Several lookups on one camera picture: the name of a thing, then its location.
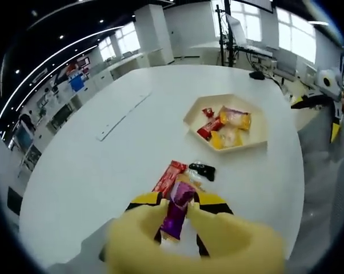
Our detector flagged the purple food packet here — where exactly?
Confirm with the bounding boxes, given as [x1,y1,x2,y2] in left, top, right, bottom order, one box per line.
[157,180,196,241]

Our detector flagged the small red food packet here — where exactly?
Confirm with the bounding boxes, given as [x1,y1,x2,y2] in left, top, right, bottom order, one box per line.
[201,106,216,119]

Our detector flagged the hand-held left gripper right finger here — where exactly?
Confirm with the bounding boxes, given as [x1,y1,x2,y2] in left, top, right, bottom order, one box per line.
[194,192,235,259]

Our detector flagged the teal screen monitor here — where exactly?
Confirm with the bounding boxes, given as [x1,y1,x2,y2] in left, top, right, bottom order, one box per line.
[11,124,35,150]

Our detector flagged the black food packet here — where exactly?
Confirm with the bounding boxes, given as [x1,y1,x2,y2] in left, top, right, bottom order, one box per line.
[188,162,217,183]

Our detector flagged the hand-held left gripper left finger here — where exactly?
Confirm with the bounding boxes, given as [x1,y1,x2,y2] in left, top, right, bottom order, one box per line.
[47,191,165,271]

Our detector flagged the orange food packet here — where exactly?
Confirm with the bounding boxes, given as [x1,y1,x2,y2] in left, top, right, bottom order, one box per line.
[218,105,252,131]
[210,127,244,150]

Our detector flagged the blue bin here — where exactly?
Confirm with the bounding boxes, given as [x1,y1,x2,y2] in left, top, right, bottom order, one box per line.
[70,78,85,92]

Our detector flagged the white tilted display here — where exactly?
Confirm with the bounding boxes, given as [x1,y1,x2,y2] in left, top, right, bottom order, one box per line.
[225,13,247,46]

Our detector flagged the white food packet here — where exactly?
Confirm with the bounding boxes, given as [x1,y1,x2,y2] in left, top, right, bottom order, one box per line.
[185,170,206,192]

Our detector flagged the yellow food tongs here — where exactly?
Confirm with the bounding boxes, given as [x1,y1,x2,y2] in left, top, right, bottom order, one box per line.
[102,198,285,274]

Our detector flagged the dark cabinet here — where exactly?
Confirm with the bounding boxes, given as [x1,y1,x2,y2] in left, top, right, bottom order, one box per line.
[6,187,22,215]

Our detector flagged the cream hexagonal container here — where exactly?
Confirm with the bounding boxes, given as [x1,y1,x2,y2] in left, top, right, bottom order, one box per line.
[183,93,269,155]

